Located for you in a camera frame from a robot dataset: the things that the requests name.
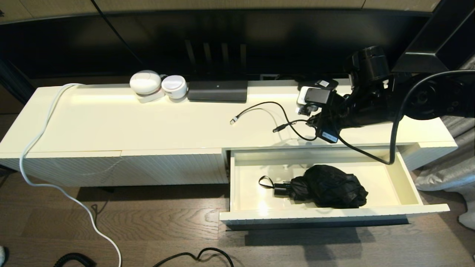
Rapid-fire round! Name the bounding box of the long black looped cable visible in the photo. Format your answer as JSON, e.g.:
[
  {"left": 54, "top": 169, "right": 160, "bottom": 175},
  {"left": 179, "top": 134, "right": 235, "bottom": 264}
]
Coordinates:
[{"left": 230, "top": 102, "right": 318, "bottom": 142}]

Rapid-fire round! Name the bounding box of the black umbrella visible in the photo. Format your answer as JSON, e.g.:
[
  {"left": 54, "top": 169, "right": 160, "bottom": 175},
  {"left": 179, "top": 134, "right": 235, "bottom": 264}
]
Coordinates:
[{"left": 259, "top": 165, "right": 368, "bottom": 209}]

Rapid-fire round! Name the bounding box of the white fluted drawer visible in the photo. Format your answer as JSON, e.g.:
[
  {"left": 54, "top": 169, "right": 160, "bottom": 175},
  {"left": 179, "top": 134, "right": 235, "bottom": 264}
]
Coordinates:
[{"left": 219, "top": 146, "right": 451, "bottom": 225}]

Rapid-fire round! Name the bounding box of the white tv cabinet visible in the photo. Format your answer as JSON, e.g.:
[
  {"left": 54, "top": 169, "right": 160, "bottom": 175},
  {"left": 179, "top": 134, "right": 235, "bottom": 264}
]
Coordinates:
[{"left": 0, "top": 77, "right": 458, "bottom": 193}]

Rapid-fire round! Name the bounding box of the small black set-top box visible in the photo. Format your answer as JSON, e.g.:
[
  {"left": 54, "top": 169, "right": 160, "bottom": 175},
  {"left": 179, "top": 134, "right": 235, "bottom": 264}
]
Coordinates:
[{"left": 298, "top": 79, "right": 339, "bottom": 91}]

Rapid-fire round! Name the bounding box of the black router with antennas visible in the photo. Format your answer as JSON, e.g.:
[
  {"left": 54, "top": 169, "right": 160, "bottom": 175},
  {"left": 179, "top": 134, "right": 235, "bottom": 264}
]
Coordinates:
[{"left": 184, "top": 39, "right": 248, "bottom": 103}]

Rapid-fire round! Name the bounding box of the grey curtain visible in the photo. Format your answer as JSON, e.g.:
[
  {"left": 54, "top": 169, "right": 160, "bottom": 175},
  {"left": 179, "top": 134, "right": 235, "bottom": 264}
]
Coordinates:
[{"left": 413, "top": 56, "right": 475, "bottom": 223}]

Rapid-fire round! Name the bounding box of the black shelf unit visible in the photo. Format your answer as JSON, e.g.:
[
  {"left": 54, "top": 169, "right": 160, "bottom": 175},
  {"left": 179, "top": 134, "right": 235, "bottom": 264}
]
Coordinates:
[{"left": 390, "top": 0, "right": 475, "bottom": 74}]

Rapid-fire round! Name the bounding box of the small white round device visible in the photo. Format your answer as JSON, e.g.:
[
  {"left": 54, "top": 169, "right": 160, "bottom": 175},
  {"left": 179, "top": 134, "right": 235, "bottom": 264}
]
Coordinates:
[{"left": 161, "top": 75, "right": 188, "bottom": 99}]

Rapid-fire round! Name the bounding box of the white rounded floor object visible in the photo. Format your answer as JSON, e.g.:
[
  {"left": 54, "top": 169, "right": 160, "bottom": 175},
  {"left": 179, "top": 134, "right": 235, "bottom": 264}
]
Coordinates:
[{"left": 459, "top": 212, "right": 475, "bottom": 230}]

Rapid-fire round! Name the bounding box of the white egg-shaped device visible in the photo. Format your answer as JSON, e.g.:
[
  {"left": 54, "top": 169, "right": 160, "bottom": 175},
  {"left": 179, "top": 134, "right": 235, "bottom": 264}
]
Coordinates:
[{"left": 130, "top": 70, "right": 163, "bottom": 95}]

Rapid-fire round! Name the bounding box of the black television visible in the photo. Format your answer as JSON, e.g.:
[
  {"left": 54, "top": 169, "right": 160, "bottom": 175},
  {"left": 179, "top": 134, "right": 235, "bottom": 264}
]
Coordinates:
[{"left": 0, "top": 8, "right": 436, "bottom": 80}]

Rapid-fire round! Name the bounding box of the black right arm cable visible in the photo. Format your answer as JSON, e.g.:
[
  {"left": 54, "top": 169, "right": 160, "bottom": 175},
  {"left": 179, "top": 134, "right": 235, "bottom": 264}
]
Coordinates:
[{"left": 336, "top": 70, "right": 475, "bottom": 165}]

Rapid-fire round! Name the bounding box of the black floor cable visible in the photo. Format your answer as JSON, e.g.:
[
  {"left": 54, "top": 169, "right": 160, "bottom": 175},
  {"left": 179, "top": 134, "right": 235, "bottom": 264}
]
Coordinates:
[{"left": 152, "top": 247, "right": 234, "bottom": 267}]

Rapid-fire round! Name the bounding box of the black coiled cable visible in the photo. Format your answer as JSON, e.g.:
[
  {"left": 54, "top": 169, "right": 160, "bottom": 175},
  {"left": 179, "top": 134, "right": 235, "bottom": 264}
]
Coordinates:
[{"left": 54, "top": 252, "right": 98, "bottom": 267}]

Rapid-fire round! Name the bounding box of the white power cable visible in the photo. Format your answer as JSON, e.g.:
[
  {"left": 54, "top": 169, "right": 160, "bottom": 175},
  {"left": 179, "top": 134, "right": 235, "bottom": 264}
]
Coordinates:
[{"left": 20, "top": 83, "right": 123, "bottom": 267}]

